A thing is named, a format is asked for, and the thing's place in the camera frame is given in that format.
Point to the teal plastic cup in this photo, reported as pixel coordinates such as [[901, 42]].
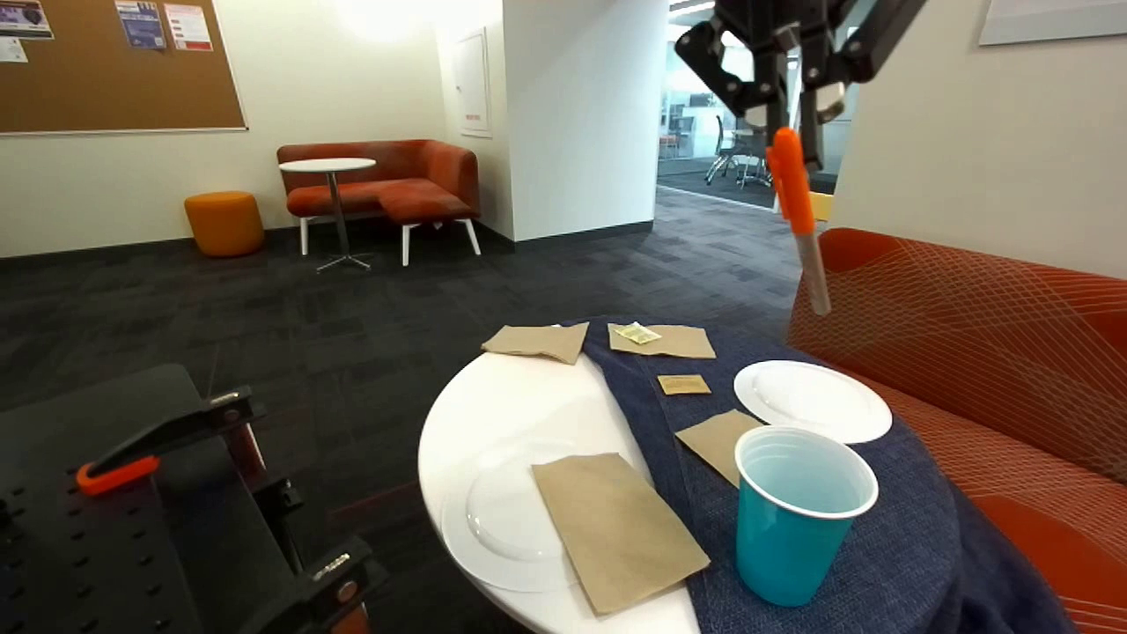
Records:
[[797, 551]]

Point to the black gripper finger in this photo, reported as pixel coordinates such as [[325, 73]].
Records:
[[868, 48], [722, 58]]

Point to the orange round ottoman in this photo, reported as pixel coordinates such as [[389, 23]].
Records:
[[222, 224]]

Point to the white and red poster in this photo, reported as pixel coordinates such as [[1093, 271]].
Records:
[[188, 28]]

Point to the white wall sign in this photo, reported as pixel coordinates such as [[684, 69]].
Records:
[[468, 83]]

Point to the framed whiteboard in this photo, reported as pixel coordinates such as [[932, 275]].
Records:
[[1057, 21]]

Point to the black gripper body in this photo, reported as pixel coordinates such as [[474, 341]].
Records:
[[792, 21]]

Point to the white plate left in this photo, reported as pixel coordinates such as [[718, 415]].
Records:
[[506, 516]]

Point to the small round white table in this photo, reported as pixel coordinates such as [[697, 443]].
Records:
[[330, 166]]

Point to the blue denim cloth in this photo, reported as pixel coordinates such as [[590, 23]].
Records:
[[918, 551]]

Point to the small white paper note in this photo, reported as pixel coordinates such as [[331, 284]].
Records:
[[10, 52]]

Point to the dark photo poster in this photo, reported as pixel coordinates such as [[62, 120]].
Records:
[[21, 16]]

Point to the blue poster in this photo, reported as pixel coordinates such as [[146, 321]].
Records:
[[142, 28]]

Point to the large brown paper napkin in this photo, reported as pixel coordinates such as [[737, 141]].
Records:
[[618, 532]]

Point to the cork notice board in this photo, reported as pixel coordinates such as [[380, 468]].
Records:
[[91, 83]]

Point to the black robot cart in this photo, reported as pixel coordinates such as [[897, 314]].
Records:
[[108, 565]]

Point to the black office chair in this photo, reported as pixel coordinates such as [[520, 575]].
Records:
[[739, 153]]

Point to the red lounge sofa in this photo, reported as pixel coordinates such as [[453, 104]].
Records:
[[416, 197]]

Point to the orange patterned sofa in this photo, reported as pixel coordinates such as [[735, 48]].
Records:
[[996, 354]]

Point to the white paper plate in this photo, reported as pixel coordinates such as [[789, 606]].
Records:
[[820, 406]]

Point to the small white packet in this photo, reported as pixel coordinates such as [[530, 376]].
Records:
[[638, 336]]

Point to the small tan paper card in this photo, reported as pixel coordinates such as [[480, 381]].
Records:
[[684, 384]]

